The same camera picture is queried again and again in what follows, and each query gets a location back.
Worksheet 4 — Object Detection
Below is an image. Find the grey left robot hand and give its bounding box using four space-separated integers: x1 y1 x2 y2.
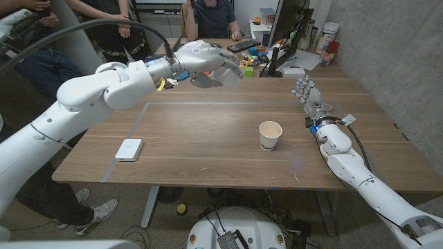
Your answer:
172 39 245 89

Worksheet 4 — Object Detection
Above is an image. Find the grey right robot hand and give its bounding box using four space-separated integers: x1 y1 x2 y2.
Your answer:
291 75 333 122

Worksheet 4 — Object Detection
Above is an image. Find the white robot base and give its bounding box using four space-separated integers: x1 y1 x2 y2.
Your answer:
186 206 287 249

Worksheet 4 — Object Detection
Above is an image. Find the paper cup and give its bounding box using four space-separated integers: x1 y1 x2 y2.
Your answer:
258 120 283 151

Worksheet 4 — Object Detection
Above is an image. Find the flat white box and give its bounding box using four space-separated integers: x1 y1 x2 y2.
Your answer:
114 138 144 163

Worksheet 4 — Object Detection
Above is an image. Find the black electronics box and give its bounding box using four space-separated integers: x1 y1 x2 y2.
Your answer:
217 230 250 249

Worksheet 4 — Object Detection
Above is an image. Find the white rectangular device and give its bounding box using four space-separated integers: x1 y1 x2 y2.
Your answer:
282 66 307 78

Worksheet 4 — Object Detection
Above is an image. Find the seated person dark blue shirt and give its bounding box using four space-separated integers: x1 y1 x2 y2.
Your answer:
185 0 243 42

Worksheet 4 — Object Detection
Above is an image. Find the white paper sheet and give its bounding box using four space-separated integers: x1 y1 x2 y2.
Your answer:
276 48 321 72

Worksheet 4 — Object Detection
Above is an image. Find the white paper tag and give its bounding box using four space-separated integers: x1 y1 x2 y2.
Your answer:
341 113 357 127

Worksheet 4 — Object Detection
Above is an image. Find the wooden office chair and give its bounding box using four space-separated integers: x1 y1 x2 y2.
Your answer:
179 1 190 38

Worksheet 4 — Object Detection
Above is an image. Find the black keyboard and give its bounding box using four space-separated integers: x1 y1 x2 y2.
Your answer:
226 38 261 53

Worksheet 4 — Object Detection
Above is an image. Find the white labelled canister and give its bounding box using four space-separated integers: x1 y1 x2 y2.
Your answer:
315 21 341 55

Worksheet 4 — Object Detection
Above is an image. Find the black computer monitor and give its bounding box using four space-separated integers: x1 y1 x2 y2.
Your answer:
268 0 314 48

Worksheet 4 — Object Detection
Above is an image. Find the standing person in black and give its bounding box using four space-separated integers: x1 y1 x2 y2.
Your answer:
65 0 154 65

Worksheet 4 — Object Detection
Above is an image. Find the grey table leg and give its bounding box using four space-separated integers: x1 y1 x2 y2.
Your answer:
315 190 338 237
140 186 161 229

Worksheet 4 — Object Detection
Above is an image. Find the black floor fan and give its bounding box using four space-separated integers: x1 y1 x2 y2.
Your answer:
157 186 184 204

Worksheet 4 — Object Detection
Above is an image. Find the standing person in jeans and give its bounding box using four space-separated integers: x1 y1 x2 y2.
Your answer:
0 0 119 237

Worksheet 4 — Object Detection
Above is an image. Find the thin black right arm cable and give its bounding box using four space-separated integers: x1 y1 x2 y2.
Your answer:
309 116 424 246

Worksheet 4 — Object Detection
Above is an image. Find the thick black cable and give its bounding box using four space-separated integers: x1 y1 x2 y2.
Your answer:
0 18 174 70

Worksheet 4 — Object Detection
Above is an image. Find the white and black camera rig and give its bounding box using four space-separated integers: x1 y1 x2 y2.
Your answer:
0 8 39 48

